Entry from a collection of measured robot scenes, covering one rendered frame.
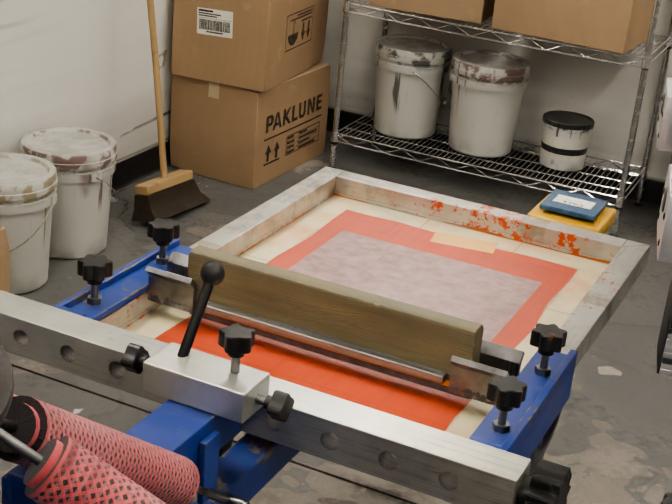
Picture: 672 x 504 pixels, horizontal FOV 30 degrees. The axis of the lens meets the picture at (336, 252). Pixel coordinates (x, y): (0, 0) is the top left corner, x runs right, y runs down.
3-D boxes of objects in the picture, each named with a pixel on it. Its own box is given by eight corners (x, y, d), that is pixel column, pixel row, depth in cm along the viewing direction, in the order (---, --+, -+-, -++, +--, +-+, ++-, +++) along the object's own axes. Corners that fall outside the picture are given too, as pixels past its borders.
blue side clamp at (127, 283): (172, 280, 185) (174, 236, 182) (201, 289, 183) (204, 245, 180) (44, 359, 160) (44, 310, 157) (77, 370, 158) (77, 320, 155)
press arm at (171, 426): (194, 416, 140) (196, 376, 138) (240, 432, 138) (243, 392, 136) (103, 489, 126) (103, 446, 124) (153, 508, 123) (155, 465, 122)
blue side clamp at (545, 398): (532, 387, 164) (540, 339, 162) (569, 398, 163) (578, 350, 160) (451, 497, 139) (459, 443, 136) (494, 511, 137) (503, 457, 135)
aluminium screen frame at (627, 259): (324, 185, 225) (326, 165, 223) (646, 266, 203) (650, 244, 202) (49, 354, 158) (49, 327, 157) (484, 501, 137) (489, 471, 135)
